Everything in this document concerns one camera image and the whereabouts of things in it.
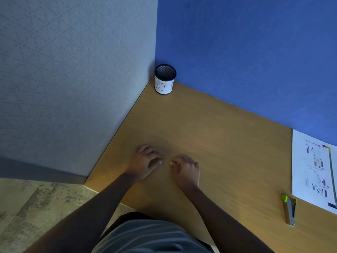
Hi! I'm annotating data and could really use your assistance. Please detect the person's left hand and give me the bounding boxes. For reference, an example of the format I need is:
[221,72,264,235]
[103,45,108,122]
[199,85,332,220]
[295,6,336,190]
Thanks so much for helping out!
[126,144,163,181]

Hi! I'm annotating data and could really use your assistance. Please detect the person's right hand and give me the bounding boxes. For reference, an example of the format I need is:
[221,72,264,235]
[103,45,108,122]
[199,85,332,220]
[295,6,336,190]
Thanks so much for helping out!
[170,156,200,189]

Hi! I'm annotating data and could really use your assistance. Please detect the person's left forearm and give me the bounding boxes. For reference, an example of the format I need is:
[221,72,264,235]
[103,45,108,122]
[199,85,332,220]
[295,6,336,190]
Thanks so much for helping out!
[23,172,138,253]

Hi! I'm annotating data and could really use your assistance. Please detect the person's right forearm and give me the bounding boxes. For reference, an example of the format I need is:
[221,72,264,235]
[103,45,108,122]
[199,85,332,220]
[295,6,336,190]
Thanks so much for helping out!
[183,185,274,253]

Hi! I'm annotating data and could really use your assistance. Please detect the person's grey striped shirt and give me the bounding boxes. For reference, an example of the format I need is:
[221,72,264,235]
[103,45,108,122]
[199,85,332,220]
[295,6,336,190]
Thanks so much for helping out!
[91,211,215,253]

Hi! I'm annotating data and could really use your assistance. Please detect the black mesh cup white label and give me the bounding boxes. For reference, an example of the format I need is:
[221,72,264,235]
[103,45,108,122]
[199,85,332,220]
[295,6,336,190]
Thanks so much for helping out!
[154,64,177,95]

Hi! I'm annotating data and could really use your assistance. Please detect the grey stapler green tip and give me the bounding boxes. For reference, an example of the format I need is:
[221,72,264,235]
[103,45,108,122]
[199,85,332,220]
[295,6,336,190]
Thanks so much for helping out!
[281,194,297,227]

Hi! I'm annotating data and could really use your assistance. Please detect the printed white paper sheet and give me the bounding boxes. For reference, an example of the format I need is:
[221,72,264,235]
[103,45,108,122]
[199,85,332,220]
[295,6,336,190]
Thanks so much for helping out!
[292,129,337,215]

